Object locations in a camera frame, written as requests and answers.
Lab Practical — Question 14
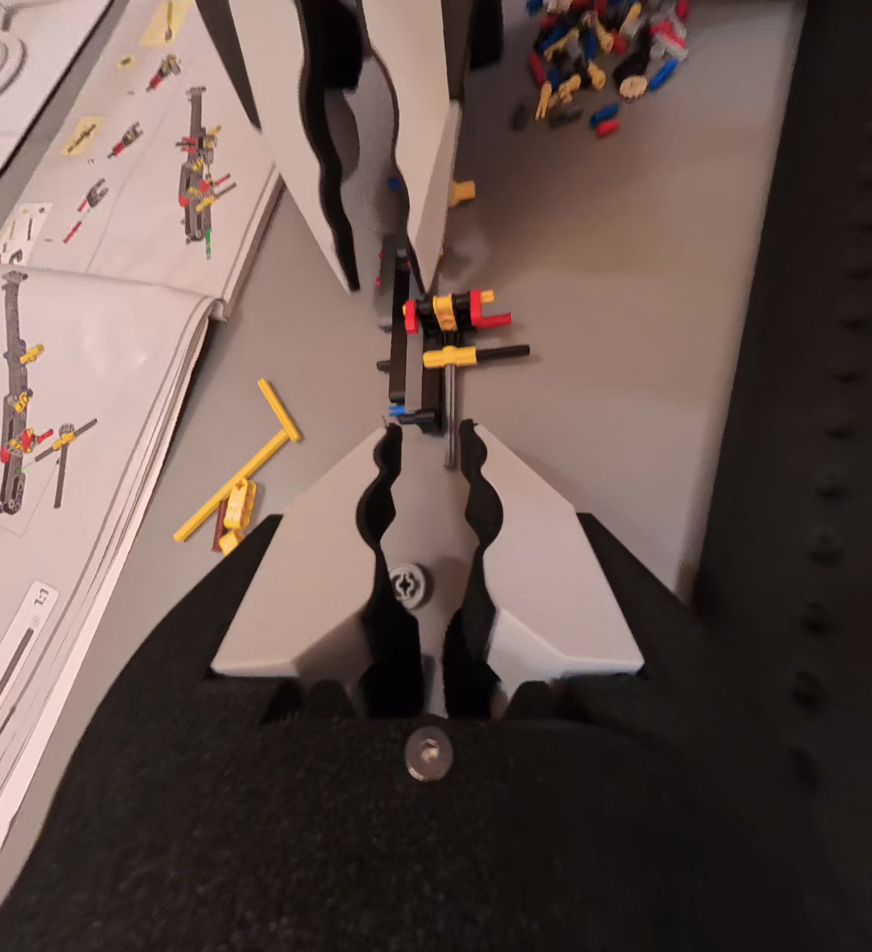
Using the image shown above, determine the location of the black perforated board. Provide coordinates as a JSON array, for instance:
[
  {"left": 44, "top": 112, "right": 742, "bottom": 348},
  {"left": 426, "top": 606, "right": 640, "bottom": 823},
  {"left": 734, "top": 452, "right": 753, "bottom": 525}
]
[{"left": 692, "top": 0, "right": 872, "bottom": 952}]

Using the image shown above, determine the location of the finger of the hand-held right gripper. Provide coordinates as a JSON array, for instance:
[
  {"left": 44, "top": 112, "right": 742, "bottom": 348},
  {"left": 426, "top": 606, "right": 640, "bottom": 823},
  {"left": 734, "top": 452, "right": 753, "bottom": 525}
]
[
  {"left": 196, "top": 0, "right": 366, "bottom": 293},
  {"left": 361, "top": 0, "right": 472, "bottom": 293}
]

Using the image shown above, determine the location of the white stand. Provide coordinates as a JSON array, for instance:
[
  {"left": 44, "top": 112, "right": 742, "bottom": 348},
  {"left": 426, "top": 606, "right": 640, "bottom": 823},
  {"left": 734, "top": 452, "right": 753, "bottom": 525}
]
[{"left": 0, "top": 0, "right": 113, "bottom": 196}]

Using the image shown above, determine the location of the grey lego wheel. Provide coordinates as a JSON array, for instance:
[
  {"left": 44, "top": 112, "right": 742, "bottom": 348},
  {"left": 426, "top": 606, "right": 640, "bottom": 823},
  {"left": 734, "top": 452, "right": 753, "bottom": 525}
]
[{"left": 388, "top": 562, "right": 432, "bottom": 613}]

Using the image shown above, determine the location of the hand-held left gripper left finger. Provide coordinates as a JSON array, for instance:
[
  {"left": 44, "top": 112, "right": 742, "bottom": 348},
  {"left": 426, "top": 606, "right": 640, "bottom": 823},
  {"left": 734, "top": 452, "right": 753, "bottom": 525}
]
[{"left": 211, "top": 424, "right": 429, "bottom": 718}]

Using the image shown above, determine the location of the long yellow lego axle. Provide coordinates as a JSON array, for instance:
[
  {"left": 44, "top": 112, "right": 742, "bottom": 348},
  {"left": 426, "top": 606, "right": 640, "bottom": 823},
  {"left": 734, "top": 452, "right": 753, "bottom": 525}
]
[{"left": 173, "top": 430, "right": 290, "bottom": 543}]

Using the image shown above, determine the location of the yellow lego angle connector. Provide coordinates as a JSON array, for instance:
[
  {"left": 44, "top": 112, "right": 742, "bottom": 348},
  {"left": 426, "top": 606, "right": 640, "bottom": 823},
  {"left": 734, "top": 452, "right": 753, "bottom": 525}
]
[{"left": 218, "top": 478, "right": 260, "bottom": 556}]

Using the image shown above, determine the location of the pile of small lego pieces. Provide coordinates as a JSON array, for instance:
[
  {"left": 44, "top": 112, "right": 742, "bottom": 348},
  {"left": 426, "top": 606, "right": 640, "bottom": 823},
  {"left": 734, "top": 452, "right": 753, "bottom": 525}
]
[{"left": 510, "top": 0, "right": 693, "bottom": 142}]

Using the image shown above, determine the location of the long grey lego beam assembly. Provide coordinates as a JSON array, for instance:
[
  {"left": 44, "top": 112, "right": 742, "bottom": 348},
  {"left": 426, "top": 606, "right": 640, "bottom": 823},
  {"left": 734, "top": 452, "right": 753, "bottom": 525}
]
[{"left": 375, "top": 176, "right": 532, "bottom": 470}]

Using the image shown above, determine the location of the short yellow lego axle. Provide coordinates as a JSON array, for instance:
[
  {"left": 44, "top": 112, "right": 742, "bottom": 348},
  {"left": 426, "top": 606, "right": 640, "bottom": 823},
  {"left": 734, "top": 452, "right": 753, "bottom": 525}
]
[{"left": 257, "top": 378, "right": 303, "bottom": 444}]

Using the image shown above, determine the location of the lego instruction booklet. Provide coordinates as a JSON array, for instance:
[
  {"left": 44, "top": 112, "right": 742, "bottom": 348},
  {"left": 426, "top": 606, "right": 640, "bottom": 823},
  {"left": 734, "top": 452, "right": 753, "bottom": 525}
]
[{"left": 0, "top": 0, "right": 284, "bottom": 850}]

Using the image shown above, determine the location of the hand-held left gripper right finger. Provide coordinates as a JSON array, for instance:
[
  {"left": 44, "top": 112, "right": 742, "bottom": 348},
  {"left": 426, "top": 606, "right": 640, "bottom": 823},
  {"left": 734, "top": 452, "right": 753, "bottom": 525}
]
[{"left": 442, "top": 418, "right": 646, "bottom": 721}]

